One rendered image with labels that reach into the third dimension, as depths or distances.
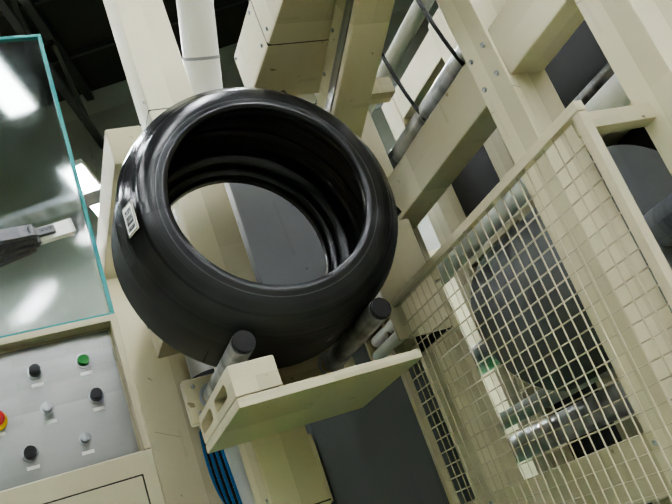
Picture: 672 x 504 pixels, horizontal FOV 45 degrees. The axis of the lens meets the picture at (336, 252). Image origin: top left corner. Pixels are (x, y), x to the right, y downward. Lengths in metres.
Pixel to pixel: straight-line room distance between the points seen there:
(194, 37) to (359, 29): 0.95
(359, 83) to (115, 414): 1.04
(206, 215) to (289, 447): 0.59
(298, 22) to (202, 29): 0.82
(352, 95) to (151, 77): 0.53
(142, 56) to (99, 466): 1.04
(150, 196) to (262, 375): 0.40
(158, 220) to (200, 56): 1.28
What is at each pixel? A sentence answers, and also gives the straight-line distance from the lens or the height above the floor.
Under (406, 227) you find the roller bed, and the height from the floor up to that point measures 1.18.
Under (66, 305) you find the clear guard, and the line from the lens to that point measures 2.25.
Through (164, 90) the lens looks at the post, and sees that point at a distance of 2.16.
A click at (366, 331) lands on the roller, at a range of 1.61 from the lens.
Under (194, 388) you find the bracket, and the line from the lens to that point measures 1.78.
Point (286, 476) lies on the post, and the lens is 1.80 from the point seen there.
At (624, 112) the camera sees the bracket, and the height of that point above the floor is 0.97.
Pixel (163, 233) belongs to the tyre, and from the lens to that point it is 1.51.
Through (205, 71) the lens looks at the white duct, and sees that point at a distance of 2.74.
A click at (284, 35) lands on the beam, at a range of 1.98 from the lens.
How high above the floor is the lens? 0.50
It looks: 20 degrees up
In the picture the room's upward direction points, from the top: 21 degrees counter-clockwise
